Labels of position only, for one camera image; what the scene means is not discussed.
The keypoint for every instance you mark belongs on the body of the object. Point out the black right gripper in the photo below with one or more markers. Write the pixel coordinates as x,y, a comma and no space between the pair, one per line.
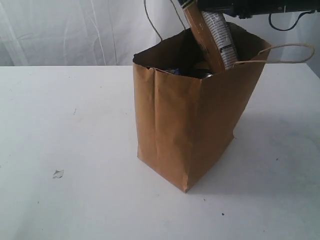
247,8

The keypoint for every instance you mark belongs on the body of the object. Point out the milk carton blue white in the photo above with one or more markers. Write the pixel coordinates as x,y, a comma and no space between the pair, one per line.
175,71

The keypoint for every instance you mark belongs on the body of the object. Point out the brown paper bag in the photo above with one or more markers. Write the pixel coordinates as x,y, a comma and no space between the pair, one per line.
184,124

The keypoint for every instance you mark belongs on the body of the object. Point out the white curtain backdrop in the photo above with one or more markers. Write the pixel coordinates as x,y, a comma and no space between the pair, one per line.
84,32

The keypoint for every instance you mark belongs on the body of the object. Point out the torn label scrap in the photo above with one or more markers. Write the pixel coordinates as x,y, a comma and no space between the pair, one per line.
58,174

